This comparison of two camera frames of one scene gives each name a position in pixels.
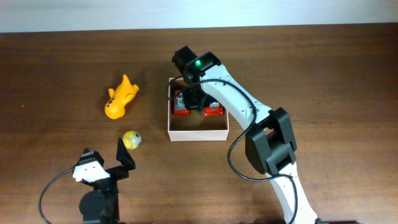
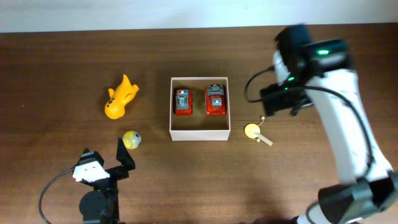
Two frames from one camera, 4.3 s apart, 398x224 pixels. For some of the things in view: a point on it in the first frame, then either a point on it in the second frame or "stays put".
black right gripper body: x=194 y=96 → x=288 y=93
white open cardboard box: x=194 y=127 stays put
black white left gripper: x=124 y=156 stays put
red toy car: x=180 y=109 stays put
